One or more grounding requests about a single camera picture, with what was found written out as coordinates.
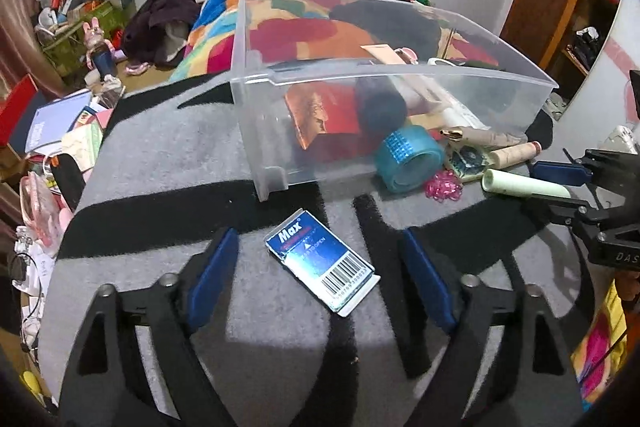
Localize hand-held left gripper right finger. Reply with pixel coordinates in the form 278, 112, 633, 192
398, 227, 586, 427

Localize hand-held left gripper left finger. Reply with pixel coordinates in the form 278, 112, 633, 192
59, 227, 241, 427

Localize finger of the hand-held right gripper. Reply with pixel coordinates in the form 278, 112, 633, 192
531, 148, 640, 192
522, 196, 608, 233

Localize light green tube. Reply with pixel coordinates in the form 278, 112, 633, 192
481, 169, 572, 199

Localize blue staple box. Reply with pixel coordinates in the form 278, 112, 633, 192
265, 208, 381, 318

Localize pink tube with mint cap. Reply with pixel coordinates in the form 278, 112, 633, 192
395, 48, 453, 115

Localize clear plastic bin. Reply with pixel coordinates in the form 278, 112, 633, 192
230, 0, 560, 202

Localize black purple bottle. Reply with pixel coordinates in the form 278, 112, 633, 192
356, 77, 408, 138

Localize red gold tea packet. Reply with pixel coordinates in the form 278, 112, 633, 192
286, 82, 361, 151

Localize brown rectangular block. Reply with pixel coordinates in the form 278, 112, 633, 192
362, 44, 397, 64

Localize cream tube with brown cap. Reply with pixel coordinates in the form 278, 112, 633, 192
487, 141, 543, 168

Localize white shoes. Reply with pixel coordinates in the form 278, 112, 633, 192
542, 94, 566, 120

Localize white plastic object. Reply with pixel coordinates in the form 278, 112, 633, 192
597, 124, 636, 155

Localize cream pen with gold tip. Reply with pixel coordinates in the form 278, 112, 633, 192
440, 127, 528, 148

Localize pink bead cluster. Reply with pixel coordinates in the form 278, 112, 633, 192
425, 171, 463, 202

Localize green correction tape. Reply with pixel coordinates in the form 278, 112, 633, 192
445, 142, 493, 182

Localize white sliding wardrobe door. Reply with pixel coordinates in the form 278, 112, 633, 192
555, 0, 640, 142

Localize blue tape roll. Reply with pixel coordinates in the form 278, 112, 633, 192
374, 127, 447, 194

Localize grey black striped blanket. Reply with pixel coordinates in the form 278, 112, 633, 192
40, 72, 601, 427

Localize wooden wardrobe shelf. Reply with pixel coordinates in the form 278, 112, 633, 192
542, 0, 628, 92

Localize black orange tool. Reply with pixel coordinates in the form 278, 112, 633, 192
50, 154, 86, 212

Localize white papers pile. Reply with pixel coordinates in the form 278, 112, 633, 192
15, 227, 56, 298

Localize light green booklet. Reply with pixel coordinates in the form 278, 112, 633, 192
62, 122, 103, 172

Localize pink clear pouch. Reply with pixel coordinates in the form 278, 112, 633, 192
19, 172, 66, 248

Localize blue notebook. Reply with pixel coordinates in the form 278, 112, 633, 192
25, 89, 93, 154

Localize pink rabbit figurine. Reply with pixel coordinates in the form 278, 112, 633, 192
82, 21, 121, 80

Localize red box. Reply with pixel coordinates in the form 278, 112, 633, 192
0, 74, 38, 145

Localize dark clothes pile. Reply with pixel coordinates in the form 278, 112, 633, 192
121, 0, 203, 68

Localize green storage box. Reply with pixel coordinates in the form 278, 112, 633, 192
40, 2, 136, 72

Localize pink brown curtain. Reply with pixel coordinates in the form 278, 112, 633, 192
0, 0, 51, 92

